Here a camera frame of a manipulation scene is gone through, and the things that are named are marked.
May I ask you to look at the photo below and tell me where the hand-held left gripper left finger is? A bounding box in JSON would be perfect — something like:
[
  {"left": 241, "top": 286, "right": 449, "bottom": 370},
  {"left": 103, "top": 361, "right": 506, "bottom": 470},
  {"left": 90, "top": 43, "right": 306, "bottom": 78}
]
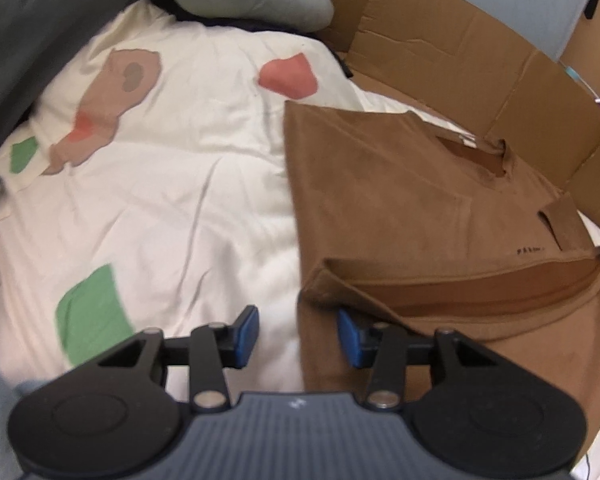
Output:
[{"left": 97, "top": 305, "right": 260, "bottom": 409}]

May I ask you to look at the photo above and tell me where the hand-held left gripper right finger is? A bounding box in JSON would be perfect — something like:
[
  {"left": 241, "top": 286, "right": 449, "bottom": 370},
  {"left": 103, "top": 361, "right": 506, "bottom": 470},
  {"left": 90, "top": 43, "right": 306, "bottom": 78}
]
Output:
[{"left": 336, "top": 309, "right": 503, "bottom": 410}]

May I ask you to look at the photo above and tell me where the brown t-shirt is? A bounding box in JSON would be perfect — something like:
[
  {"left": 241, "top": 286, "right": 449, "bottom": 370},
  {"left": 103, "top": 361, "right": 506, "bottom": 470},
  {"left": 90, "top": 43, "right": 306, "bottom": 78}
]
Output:
[{"left": 282, "top": 100, "right": 600, "bottom": 457}]

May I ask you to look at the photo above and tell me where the cream bear print blanket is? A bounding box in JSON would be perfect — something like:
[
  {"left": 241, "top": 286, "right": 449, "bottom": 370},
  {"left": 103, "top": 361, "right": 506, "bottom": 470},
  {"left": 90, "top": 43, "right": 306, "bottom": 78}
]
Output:
[{"left": 0, "top": 0, "right": 600, "bottom": 480}]

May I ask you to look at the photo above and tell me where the brown cardboard sheet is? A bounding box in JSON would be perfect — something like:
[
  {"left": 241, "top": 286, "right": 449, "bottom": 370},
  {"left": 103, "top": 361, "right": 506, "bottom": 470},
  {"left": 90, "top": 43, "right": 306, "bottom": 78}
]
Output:
[{"left": 262, "top": 0, "right": 600, "bottom": 237}]

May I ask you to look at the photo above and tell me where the dark grey pillow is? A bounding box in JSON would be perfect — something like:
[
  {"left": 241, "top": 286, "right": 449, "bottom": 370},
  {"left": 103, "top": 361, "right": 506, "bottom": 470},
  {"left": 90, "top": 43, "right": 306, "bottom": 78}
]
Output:
[{"left": 0, "top": 0, "right": 149, "bottom": 172}]

